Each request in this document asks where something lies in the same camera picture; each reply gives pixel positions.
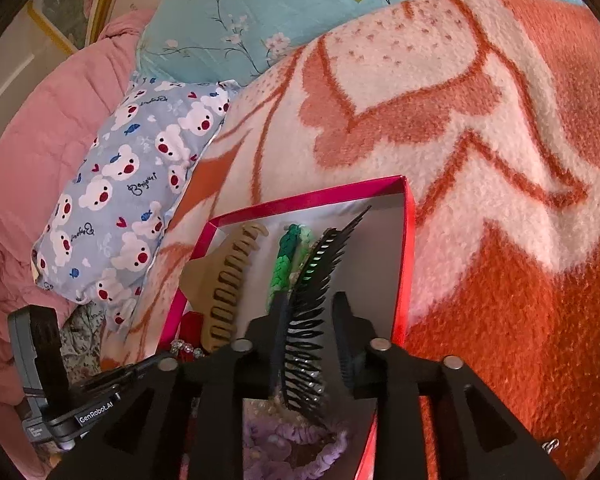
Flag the purple mesh scrunchie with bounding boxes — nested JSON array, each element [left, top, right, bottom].
[[242, 400, 350, 479]]

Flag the black hair comb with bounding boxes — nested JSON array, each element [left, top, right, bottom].
[[279, 212, 365, 426]]

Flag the grey floral fabric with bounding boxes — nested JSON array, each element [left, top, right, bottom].
[[59, 302, 105, 385]]

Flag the red velvet bow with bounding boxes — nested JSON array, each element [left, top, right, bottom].
[[178, 311, 206, 362]]

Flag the blue bear print pillow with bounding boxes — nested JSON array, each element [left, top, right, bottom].
[[32, 78, 239, 330]]

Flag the beige hair claw clip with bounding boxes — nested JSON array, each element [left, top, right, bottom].
[[178, 222, 268, 352]]

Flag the red shallow gift box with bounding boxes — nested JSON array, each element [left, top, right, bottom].
[[157, 173, 417, 480]]

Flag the pink quilted comforter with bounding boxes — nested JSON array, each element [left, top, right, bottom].
[[0, 10, 154, 479]]

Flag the orange pink fleece blanket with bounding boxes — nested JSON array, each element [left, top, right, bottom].
[[100, 0, 600, 479]]

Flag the clear bead bracelet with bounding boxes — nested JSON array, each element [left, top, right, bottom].
[[168, 338, 207, 361]]

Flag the green braided hair tie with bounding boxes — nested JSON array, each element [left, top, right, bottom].
[[265, 223, 315, 311]]

